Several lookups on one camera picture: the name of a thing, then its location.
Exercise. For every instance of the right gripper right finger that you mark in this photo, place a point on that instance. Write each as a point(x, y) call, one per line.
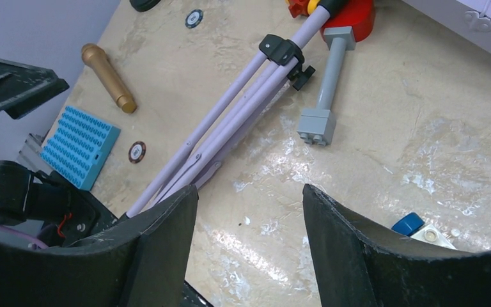
point(359, 262)

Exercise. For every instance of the poker chip near centre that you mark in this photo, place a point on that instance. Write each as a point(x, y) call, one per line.
point(194, 18)

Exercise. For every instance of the light blue building baseplate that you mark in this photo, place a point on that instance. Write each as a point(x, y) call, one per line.
point(79, 147)

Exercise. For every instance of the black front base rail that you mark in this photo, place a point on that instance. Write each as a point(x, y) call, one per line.
point(192, 298)

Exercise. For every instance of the white brick car blue wheels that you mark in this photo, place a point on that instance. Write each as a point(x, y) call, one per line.
point(413, 226)

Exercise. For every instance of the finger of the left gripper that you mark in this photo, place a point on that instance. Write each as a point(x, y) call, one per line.
point(23, 88)

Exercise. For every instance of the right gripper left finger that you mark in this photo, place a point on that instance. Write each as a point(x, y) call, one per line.
point(139, 262)

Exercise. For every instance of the red and grey brick hammer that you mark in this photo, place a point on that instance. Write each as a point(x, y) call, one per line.
point(352, 24)

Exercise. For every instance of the lilac music stand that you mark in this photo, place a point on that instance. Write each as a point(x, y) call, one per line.
point(277, 61)

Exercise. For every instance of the gold microphone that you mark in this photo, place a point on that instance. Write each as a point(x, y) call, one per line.
point(96, 58)

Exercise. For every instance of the poker chip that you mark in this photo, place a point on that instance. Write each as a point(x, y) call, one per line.
point(194, 18)
point(137, 152)

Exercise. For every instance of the red brick yellow wheels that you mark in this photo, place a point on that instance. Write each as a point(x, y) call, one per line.
point(299, 8)

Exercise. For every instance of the aluminium side rail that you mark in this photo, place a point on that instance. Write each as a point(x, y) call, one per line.
point(29, 155)

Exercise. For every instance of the poker chip near front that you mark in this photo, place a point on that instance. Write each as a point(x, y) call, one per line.
point(137, 152)

